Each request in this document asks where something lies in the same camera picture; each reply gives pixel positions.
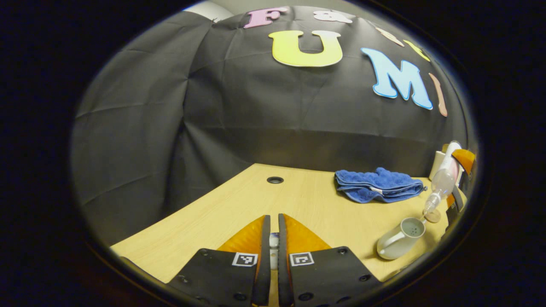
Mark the clear water bottle pink label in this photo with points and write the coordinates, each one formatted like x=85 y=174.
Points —
x=443 y=179

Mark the black backdrop cloth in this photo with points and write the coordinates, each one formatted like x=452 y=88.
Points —
x=256 y=119

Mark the white blue teacup lid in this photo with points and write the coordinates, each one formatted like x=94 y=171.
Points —
x=274 y=242

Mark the round brown coaster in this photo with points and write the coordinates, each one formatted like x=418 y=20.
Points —
x=435 y=218

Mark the white ceramic teacup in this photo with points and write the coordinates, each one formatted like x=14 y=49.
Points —
x=399 y=243

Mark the blue folded towel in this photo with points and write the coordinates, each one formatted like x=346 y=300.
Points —
x=377 y=185

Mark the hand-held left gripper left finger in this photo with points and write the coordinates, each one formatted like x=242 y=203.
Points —
x=265 y=263

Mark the white toaster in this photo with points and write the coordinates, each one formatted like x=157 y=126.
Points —
x=436 y=164

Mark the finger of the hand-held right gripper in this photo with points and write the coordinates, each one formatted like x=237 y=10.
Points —
x=456 y=200
x=466 y=158

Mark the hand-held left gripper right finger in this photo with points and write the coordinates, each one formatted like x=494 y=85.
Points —
x=283 y=263

